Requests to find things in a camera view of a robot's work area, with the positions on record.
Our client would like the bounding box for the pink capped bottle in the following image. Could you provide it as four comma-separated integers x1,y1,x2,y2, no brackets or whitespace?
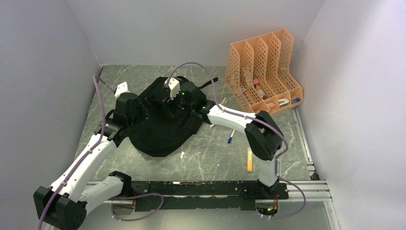
252,78,268,100

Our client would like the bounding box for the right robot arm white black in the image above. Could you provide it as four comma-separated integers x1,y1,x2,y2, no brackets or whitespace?
163,78,287,198

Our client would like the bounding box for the yellow highlighter marker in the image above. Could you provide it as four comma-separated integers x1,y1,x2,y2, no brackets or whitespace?
247,148,253,173

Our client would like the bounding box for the black student backpack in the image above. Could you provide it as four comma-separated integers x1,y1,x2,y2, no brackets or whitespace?
129,76,212,157

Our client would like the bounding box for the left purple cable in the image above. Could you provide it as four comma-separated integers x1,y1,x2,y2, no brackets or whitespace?
36,75,165,230

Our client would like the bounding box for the blue capped white pen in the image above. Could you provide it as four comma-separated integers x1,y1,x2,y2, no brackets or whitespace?
227,130,235,144

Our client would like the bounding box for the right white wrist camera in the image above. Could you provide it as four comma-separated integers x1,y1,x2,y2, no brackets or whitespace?
164,78,180,100

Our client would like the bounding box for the silver stapler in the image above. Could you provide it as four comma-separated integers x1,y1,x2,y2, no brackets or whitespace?
278,98,290,108

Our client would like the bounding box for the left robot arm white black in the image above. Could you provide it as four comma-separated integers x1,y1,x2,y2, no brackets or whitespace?
34,92,146,230

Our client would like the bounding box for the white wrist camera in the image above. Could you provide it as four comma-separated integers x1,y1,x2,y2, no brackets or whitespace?
114,81,131,99
164,78,180,100

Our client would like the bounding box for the purple cable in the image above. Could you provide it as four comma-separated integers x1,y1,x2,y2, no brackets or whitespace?
164,62,307,219
36,75,165,230

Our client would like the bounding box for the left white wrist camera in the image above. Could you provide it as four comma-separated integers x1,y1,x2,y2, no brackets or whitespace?
114,81,131,99

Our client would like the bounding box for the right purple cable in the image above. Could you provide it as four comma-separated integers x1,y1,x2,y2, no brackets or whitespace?
164,62,307,219

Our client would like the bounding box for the orange plastic file organizer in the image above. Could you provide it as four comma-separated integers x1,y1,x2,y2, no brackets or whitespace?
225,29,304,115

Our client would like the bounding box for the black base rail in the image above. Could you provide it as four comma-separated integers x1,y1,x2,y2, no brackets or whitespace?
132,180,289,212

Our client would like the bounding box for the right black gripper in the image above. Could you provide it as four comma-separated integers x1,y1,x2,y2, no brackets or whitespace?
162,88,195,118

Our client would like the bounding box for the aluminium frame rail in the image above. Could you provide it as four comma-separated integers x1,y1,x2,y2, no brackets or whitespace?
107,181,331,205

